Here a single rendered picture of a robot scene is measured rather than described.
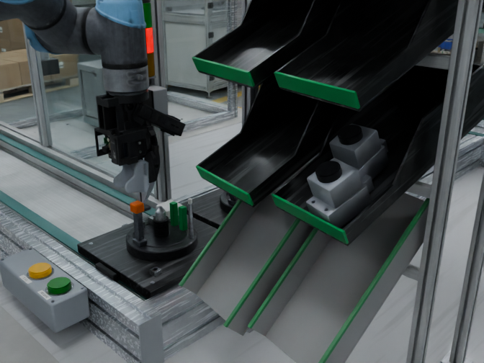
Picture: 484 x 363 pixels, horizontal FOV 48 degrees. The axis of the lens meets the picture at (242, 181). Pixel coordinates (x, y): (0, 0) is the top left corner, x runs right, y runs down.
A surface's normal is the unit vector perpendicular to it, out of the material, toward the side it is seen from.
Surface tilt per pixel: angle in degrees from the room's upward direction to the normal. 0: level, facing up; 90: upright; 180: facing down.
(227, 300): 45
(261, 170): 25
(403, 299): 0
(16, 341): 0
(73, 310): 90
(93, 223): 0
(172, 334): 90
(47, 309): 90
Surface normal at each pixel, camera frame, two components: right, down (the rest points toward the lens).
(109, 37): -0.20, 0.37
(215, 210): 0.00, -0.92
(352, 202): 0.52, 0.36
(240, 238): -0.57, -0.50
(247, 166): -0.34, -0.74
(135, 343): -0.70, 0.27
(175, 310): 0.72, 0.27
